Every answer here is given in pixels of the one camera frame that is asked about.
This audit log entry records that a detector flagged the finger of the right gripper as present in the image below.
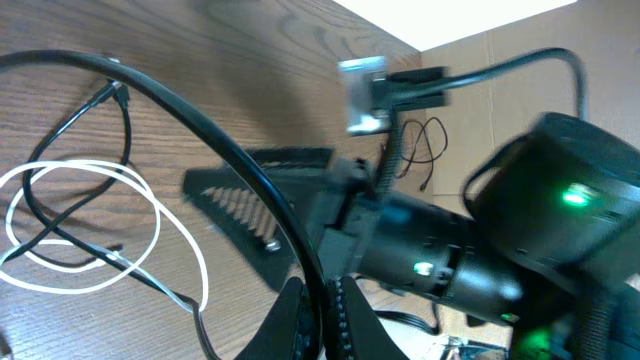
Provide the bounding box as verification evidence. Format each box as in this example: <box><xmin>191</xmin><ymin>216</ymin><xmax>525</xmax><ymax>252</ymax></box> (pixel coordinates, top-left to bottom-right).
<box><xmin>182</xmin><ymin>167</ymin><xmax>328</xmax><ymax>292</ymax></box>
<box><xmin>246</xmin><ymin>147</ymin><xmax>334</xmax><ymax>168</ymax></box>

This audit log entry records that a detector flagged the right camera cable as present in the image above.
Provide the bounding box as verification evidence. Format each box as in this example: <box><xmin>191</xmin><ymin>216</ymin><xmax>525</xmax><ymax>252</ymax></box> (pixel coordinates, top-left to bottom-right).
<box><xmin>387</xmin><ymin>47</ymin><xmax>589</xmax><ymax>121</ymax></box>

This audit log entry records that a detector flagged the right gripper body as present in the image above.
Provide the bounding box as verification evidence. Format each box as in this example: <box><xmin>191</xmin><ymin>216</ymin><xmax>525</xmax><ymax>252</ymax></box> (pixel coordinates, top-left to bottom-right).
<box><xmin>307</xmin><ymin>158</ymin><xmax>390</xmax><ymax>280</ymax></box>

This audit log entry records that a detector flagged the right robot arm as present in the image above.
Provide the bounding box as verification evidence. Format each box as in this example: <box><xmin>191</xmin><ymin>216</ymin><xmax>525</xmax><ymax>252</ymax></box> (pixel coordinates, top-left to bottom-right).
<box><xmin>251</xmin><ymin>113</ymin><xmax>639</xmax><ymax>359</ymax></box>

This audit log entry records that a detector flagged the black usb cable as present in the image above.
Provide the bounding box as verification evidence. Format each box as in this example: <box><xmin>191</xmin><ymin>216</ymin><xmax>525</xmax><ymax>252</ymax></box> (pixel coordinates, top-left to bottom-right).
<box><xmin>0</xmin><ymin>49</ymin><xmax>329</xmax><ymax>360</ymax></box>

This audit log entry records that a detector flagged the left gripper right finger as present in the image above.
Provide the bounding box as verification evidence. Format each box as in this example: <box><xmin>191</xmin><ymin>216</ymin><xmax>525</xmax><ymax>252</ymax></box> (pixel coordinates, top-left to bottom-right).
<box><xmin>327</xmin><ymin>276</ymin><xmax>408</xmax><ymax>360</ymax></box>

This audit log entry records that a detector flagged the white usb cable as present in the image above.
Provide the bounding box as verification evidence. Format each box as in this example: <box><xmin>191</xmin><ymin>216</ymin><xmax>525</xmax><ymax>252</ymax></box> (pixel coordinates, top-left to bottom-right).
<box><xmin>0</xmin><ymin>159</ymin><xmax>210</xmax><ymax>314</ymax></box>

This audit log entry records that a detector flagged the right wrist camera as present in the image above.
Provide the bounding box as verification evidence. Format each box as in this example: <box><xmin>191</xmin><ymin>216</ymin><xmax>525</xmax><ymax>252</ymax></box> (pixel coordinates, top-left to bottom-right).
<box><xmin>338</xmin><ymin>56</ymin><xmax>391</xmax><ymax>136</ymax></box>

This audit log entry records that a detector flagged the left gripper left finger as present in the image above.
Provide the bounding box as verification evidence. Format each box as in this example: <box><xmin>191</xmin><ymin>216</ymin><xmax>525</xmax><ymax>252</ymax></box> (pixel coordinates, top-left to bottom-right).
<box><xmin>236</xmin><ymin>277</ymin><xmax>315</xmax><ymax>360</ymax></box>

